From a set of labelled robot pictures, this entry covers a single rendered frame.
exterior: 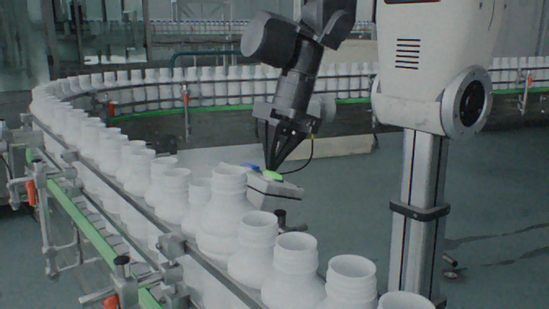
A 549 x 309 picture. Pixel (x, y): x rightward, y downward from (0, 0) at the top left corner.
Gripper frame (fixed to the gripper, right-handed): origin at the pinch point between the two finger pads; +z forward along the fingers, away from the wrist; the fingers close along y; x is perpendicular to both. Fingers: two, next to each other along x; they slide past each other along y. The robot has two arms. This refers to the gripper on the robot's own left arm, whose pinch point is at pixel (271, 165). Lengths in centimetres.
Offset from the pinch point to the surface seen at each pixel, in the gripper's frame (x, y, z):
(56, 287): 36, -187, 109
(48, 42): 23, -294, -17
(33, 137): -19, -69, 14
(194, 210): -17.6, 10.3, 5.9
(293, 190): 2.1, 4.3, 2.6
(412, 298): -16.4, 38.7, 2.6
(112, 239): -14.8, -16.4, 19.6
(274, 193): -1.6, 4.3, 3.5
